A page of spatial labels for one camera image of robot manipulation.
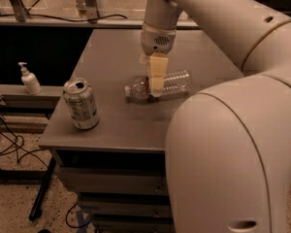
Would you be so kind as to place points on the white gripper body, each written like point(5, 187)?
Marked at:
point(157, 40)

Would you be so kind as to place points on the clear plastic water bottle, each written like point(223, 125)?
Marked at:
point(178, 82)

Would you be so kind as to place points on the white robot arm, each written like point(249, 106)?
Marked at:
point(228, 147)

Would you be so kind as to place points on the white pump dispenser bottle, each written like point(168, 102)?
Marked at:
point(29, 79)

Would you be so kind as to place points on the silver soda can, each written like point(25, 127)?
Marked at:
point(78, 95)

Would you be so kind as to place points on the grey drawer cabinet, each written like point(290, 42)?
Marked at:
point(117, 168)

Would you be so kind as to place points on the black metal table leg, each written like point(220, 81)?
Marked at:
point(36, 210)

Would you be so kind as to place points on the grey metal frame rail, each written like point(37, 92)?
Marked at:
point(107, 23)

